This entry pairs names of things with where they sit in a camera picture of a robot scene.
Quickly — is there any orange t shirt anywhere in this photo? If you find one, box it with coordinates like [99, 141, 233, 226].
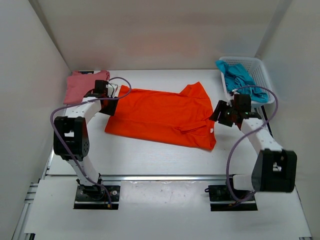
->
[104, 82, 216, 151]

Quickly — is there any pink t shirt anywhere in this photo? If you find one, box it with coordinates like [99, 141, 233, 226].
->
[63, 70, 110, 105]

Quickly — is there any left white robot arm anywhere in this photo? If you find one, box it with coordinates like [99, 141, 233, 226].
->
[53, 80, 118, 200]

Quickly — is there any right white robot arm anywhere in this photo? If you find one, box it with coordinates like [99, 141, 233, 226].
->
[210, 94, 298, 200]

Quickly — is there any teal t shirt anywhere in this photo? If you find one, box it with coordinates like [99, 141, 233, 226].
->
[215, 60, 269, 104]

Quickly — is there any white plastic basket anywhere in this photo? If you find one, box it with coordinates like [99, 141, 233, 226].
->
[219, 56, 275, 108]

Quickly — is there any black corner label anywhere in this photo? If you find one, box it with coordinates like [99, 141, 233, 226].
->
[79, 71, 95, 75]

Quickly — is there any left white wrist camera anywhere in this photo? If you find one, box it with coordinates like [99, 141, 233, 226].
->
[106, 83, 119, 98]

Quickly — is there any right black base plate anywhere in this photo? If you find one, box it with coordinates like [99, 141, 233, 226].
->
[204, 185, 258, 212]

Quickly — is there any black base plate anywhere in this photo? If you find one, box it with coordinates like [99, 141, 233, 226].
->
[204, 185, 258, 212]
[73, 184, 121, 210]

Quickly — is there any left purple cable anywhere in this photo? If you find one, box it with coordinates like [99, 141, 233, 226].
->
[50, 76, 132, 205]

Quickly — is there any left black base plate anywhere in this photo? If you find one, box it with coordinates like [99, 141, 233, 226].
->
[73, 184, 121, 210]

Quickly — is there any aluminium frame rail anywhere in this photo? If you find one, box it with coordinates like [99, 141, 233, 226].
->
[12, 72, 313, 240]

